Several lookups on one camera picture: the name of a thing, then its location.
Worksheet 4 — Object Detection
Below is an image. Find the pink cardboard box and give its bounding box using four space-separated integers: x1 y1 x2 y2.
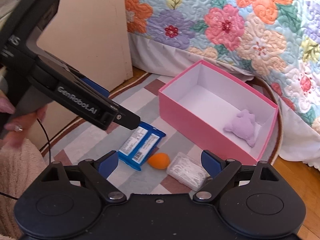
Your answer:
158 60 279 166

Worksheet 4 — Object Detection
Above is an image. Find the person's left hand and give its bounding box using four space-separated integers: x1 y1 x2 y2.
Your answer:
0 96 48 148

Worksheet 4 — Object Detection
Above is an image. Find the orange makeup sponge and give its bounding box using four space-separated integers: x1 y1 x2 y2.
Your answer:
147 153 170 172

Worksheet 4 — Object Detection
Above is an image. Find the purple plush toy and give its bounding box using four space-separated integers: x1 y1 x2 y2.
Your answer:
223 109 256 147

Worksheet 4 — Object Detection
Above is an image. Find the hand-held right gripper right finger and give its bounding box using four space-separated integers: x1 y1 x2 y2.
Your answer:
192 149 279 203

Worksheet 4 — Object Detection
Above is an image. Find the striped oval rug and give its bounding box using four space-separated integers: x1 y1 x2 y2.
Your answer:
39 71 284 195

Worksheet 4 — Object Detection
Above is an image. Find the grey patterned cloth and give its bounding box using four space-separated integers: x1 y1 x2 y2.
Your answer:
0 0 50 20

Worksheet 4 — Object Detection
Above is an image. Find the floral quilt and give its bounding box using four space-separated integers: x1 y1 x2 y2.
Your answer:
124 0 320 128

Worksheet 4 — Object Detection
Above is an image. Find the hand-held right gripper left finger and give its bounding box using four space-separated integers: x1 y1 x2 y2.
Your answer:
40 151 128 204

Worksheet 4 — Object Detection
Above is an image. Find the blue wipes packet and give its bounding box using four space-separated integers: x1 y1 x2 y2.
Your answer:
117 121 167 172

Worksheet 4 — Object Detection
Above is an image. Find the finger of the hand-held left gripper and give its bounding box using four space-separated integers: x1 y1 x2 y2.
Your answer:
65 65 125 112
110 101 142 130

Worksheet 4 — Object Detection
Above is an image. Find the beige cabinet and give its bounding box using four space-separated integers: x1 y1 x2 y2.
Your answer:
36 0 134 140

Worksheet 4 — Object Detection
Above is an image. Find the black cable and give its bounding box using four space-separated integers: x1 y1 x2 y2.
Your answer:
0 118 52 201

